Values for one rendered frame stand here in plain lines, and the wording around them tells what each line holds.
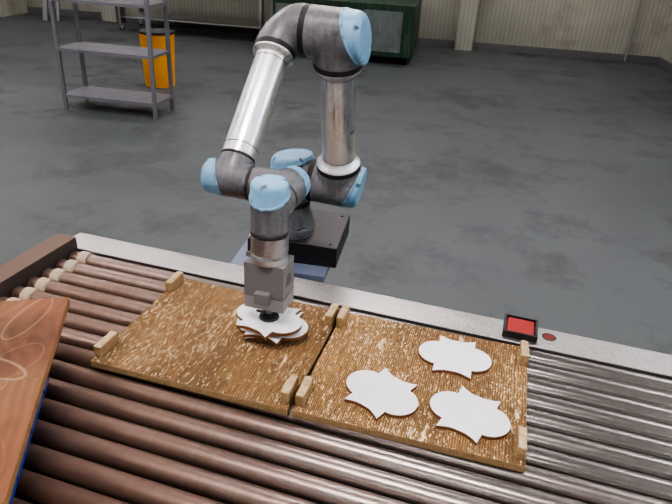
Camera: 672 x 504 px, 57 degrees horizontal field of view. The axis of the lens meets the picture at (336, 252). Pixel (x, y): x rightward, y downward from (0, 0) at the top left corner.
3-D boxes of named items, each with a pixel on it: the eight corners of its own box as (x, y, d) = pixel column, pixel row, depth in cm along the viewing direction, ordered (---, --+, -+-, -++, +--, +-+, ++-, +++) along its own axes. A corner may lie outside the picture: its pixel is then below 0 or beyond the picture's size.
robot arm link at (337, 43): (318, 183, 178) (312, -7, 140) (369, 193, 175) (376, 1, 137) (305, 209, 170) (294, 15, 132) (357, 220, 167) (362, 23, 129)
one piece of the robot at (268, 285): (234, 251, 118) (236, 322, 125) (278, 259, 116) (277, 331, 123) (254, 230, 126) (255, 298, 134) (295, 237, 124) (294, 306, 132)
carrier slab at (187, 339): (180, 283, 151) (179, 277, 151) (340, 316, 142) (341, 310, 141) (90, 366, 121) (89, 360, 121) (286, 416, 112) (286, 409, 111)
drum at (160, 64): (170, 90, 710) (166, 34, 681) (136, 87, 715) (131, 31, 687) (183, 83, 744) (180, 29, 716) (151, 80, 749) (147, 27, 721)
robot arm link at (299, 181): (264, 157, 131) (243, 174, 122) (314, 166, 129) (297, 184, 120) (263, 192, 135) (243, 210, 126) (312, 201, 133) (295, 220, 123)
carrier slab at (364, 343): (343, 316, 142) (343, 310, 141) (526, 353, 133) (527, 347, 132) (291, 416, 112) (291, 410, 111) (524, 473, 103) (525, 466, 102)
